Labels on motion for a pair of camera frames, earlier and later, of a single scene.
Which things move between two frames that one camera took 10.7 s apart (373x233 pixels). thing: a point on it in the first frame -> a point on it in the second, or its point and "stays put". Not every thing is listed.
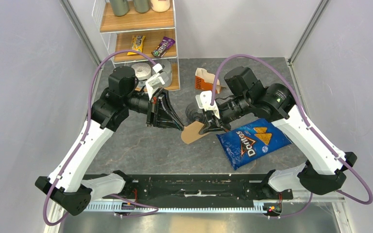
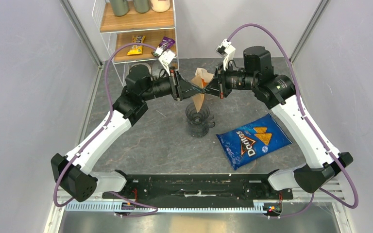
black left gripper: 160,112 -> 180,88
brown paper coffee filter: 191,132 -> 202,78
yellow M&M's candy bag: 137,42 stays put
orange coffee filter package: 205,81 stays put
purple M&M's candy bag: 165,45 stays put
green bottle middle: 142,6 stays put
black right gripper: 212,125 -> 218,86
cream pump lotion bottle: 160,6 stays put
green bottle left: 120,8 stays put
